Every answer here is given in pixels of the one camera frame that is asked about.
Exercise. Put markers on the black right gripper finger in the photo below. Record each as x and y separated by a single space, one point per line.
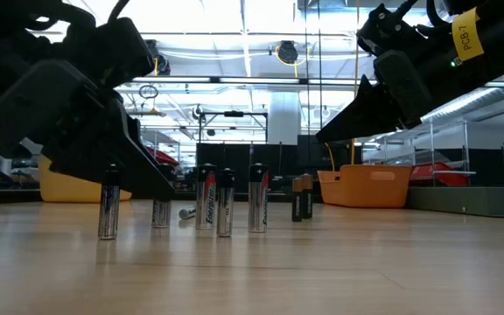
357 120

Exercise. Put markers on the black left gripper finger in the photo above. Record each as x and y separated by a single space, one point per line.
112 153

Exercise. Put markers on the silver Energizer AAA battery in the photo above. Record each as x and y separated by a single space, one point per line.
225 210
187 213
109 210

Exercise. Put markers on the silver Energizer AA battery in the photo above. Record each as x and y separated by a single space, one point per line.
258 201
205 201
161 214

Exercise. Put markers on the black copper-top AA battery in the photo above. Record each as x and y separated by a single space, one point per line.
306 199

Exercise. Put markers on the black copper-top AAA battery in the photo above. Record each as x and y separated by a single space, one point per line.
297 201

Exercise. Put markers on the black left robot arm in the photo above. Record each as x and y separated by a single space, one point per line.
11 30

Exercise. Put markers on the red storage bin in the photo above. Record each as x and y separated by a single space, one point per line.
440 172
162 157

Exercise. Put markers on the yellow bowl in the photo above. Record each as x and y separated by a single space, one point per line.
68 190

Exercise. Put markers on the orange plastic bin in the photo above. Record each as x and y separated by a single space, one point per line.
366 188

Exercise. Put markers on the yellow PCB-7 label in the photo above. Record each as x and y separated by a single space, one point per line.
467 35

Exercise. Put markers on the long ceiling light bar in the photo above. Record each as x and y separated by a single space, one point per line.
252 80

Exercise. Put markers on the black partition panels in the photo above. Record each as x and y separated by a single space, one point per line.
234 155

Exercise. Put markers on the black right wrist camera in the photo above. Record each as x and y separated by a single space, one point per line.
387 30

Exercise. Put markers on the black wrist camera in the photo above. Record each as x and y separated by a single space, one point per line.
387 30
112 48

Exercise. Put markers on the black aluminium table frame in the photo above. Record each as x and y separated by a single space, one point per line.
7 196

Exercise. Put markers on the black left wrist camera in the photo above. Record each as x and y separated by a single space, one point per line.
112 48

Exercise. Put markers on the black metal stand frame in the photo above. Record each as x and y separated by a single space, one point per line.
234 114

